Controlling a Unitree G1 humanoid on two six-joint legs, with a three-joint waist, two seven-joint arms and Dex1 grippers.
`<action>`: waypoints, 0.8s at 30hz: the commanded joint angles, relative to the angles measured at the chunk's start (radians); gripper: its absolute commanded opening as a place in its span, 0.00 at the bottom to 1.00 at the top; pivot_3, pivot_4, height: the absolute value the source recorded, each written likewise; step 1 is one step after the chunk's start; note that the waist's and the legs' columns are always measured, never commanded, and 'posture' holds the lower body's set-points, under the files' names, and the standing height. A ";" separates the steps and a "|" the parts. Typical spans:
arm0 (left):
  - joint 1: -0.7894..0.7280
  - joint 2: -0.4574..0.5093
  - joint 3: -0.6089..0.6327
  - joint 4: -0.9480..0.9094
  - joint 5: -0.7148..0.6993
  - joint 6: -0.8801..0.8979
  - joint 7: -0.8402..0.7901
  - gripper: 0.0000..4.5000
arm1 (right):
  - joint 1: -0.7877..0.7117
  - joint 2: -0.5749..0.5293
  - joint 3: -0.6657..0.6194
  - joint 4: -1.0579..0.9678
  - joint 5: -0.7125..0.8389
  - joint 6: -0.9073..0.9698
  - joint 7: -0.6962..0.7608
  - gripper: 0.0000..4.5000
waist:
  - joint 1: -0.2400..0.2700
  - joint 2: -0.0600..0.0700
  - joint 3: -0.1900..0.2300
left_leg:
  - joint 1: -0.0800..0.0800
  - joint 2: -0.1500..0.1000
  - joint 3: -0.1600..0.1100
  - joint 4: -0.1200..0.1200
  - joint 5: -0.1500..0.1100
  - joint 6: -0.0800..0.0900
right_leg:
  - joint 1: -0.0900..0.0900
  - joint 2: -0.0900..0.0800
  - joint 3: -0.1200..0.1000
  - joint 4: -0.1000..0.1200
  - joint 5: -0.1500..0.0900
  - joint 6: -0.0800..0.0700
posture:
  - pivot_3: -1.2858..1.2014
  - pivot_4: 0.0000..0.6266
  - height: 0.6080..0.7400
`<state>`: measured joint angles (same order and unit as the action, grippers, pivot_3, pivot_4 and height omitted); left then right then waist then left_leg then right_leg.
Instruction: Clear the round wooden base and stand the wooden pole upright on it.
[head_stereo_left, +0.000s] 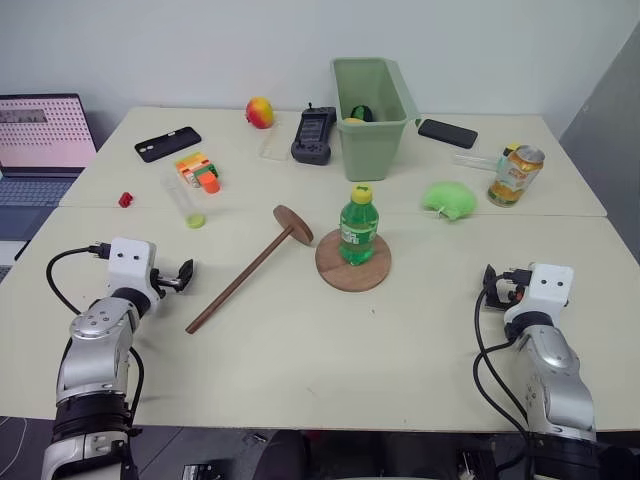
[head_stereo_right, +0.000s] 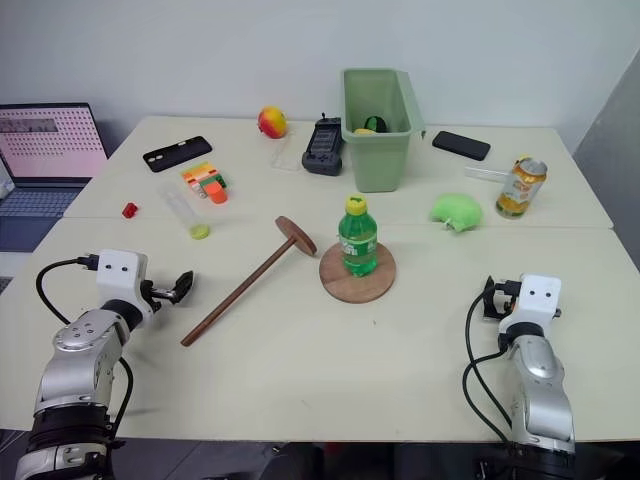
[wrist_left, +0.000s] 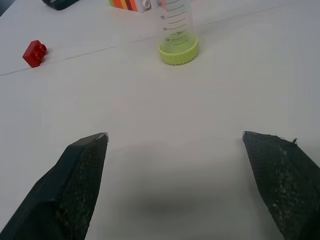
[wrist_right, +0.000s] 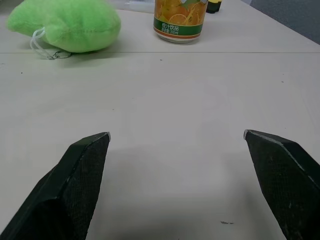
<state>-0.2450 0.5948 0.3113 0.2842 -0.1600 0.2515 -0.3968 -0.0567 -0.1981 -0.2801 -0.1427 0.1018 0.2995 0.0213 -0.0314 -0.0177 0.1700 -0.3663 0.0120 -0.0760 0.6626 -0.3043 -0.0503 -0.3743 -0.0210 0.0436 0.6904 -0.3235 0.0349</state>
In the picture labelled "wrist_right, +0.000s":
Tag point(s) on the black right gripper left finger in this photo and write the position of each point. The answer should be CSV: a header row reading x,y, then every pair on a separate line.
x,y
65,190

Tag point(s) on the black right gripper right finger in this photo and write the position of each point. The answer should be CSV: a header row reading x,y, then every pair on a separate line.
x,y
285,180

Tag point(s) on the green plush toy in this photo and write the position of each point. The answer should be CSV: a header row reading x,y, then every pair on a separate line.
x,y
70,22

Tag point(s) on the black and yellow bottle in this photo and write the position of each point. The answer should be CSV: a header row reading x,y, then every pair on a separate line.
x,y
213,6

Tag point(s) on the orange juice can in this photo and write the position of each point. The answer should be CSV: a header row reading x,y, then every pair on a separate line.
x,y
178,20

